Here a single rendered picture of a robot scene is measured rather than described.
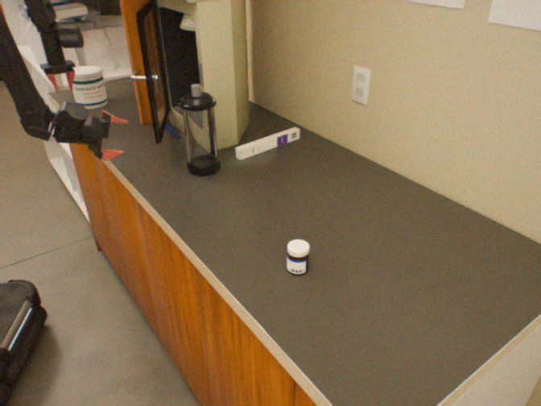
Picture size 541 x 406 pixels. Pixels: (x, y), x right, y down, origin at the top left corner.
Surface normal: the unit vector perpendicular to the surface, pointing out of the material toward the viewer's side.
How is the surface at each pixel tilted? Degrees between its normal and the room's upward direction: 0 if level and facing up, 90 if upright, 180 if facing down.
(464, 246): 0
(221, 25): 90
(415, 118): 90
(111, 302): 0
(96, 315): 0
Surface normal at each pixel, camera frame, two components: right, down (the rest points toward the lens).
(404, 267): 0.00, -0.85
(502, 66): -0.81, 0.31
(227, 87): 0.59, 0.43
